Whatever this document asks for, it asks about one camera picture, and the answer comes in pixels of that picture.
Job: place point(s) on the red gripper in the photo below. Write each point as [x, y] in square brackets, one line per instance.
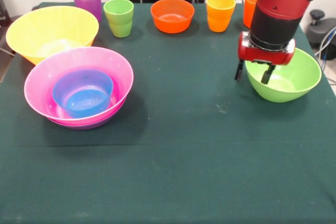
[265, 55]

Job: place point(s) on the green bowl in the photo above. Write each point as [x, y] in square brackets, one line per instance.
[296, 82]

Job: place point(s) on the blue bowl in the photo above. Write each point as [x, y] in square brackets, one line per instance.
[84, 103]

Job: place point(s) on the large pink bowl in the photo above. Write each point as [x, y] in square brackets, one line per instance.
[42, 77]

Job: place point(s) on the orange cup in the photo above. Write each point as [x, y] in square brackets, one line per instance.
[248, 11]

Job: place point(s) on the yellow-orange cup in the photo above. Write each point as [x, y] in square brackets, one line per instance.
[219, 19]

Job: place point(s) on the orange bowl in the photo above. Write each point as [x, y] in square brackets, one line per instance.
[170, 24]

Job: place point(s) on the dark green tablecloth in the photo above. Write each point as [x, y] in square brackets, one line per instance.
[183, 155]

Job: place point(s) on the green cup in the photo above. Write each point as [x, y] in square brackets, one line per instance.
[119, 22]

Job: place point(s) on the purple bowl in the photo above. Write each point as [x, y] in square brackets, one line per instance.
[86, 127]

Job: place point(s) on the purple cup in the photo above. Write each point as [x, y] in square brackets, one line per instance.
[86, 1]

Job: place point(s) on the large yellow bowl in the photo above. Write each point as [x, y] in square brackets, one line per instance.
[26, 32]

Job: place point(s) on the dark grey equipment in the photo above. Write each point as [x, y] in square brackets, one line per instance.
[3, 14]

